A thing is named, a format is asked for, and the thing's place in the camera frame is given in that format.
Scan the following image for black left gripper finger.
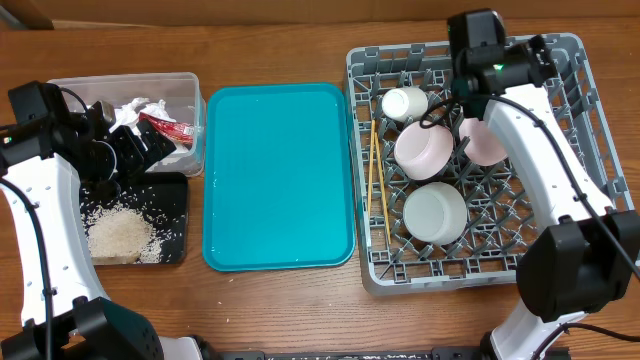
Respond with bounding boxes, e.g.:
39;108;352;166
109;126;145;175
137;120;176;163

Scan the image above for red sauce packet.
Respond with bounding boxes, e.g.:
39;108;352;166
138;113;195;146

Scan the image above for white napkin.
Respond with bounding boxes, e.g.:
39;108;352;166
109;97;196;157

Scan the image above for cooked white rice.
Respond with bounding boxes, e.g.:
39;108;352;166
80;186;183;265

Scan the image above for white cup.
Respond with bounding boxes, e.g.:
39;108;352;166
381;87;429;122

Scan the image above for pink small bowl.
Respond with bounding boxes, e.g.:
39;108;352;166
394;122;454;180

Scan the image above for grey bowl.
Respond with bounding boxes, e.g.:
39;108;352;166
403;182;467;245

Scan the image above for pink plate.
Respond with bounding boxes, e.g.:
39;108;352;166
459;118;507;166

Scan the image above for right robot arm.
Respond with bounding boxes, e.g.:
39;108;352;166
447;9;639;359

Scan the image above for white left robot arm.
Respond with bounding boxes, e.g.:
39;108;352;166
1;98;216;359

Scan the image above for grey dishwasher rack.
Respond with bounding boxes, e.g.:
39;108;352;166
345;33;633;296

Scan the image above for black tray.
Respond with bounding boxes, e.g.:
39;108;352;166
79;172;190;266

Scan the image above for clear plastic bin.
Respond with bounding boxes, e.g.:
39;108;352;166
51;72;206;177

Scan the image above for teal plastic tray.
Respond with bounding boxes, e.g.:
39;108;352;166
202;83;356;272

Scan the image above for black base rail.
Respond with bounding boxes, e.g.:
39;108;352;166
220;347;488;360

